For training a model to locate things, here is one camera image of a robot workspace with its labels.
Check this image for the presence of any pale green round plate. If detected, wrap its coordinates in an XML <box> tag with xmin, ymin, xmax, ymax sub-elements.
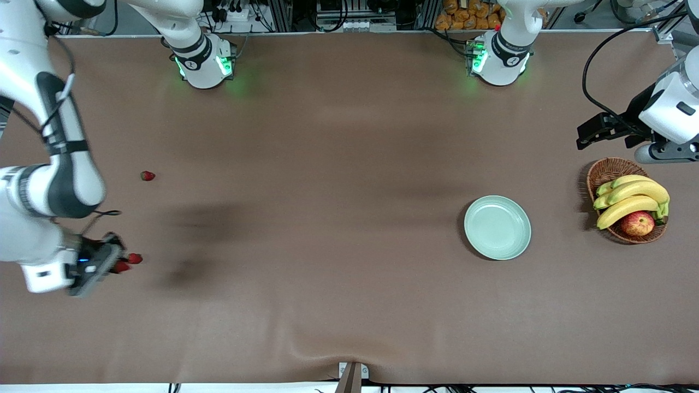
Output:
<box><xmin>464</xmin><ymin>195</ymin><xmax>532</xmax><ymax>261</ymax></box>

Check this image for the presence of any brown wicker basket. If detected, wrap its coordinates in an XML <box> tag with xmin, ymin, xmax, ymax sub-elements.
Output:
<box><xmin>587</xmin><ymin>157</ymin><xmax>668</xmax><ymax>245</ymax></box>

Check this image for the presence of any red yellow apple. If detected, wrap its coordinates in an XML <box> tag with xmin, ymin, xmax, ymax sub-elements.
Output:
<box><xmin>621</xmin><ymin>211</ymin><xmax>655</xmax><ymax>237</ymax></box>

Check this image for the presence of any aluminium diagonal strut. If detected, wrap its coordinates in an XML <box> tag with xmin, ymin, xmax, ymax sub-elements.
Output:
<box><xmin>653</xmin><ymin>0</ymin><xmax>699</xmax><ymax>44</ymax></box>

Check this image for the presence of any orange packaged snacks pile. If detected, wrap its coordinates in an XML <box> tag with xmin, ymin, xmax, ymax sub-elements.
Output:
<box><xmin>435</xmin><ymin>0</ymin><xmax>506</xmax><ymax>31</ymax></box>

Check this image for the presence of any table cover mat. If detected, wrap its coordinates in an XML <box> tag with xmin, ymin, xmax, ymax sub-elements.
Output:
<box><xmin>0</xmin><ymin>32</ymin><xmax>699</xmax><ymax>385</ymax></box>

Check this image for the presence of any white power strip with plugs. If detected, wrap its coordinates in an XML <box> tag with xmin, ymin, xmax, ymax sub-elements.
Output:
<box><xmin>215</xmin><ymin>3</ymin><xmax>252</xmax><ymax>23</ymax></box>

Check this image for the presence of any long white socket strip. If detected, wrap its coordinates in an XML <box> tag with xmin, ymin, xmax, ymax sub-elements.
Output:
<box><xmin>316</xmin><ymin>20</ymin><xmax>398</xmax><ymax>32</ymax></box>

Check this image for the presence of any dark slanted pole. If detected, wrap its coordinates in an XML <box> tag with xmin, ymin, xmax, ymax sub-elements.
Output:
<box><xmin>334</xmin><ymin>362</ymin><xmax>363</xmax><ymax>393</ymax></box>

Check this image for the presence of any aluminium frame post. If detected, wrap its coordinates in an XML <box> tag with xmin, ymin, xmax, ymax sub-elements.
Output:
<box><xmin>266</xmin><ymin>0</ymin><xmax>294</xmax><ymax>32</ymax></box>
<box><xmin>413</xmin><ymin>0</ymin><xmax>442</xmax><ymax>31</ymax></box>

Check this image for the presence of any silver metal bracket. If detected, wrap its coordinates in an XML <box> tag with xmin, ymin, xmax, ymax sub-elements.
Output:
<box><xmin>339</xmin><ymin>362</ymin><xmax>370</xmax><ymax>380</ymax></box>

